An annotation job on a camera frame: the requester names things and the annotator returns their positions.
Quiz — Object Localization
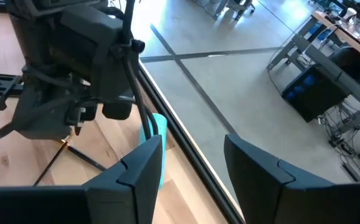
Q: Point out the black office chair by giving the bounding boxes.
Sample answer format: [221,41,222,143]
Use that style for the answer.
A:
[329,45,360,90]

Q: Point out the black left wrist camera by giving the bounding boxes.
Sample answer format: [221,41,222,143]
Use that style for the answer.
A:
[102,101,134,121]

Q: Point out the gray metal stand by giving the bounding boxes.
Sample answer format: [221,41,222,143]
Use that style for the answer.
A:
[212,0,256,21]

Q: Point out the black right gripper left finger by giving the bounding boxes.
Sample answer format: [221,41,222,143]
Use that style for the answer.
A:
[0,134,164,224]

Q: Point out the black power strip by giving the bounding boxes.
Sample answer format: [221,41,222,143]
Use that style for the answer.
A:
[341,161,360,184]

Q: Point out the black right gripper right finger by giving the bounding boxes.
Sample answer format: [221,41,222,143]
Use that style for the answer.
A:
[224,133,360,224]

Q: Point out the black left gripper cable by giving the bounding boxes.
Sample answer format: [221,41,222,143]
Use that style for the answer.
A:
[117,0,159,141]

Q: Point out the black computer tower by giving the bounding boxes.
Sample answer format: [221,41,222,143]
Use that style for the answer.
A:
[280,63,349,124]

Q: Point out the black-handled paintbrush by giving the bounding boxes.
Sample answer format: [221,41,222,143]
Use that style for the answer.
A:
[32,136,72,187]
[67,145,108,172]

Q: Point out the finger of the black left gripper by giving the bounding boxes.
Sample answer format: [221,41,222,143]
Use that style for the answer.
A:
[0,73,75,141]
[65,99,100,136]

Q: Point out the turquoise paint bottle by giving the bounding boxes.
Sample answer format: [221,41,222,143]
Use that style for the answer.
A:
[140,113,169,190]

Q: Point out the black aluminium rig frame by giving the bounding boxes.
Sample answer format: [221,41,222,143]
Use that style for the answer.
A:
[136,58,246,224]

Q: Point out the black floor cables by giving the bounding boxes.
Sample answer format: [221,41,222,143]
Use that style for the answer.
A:
[318,102,360,184]

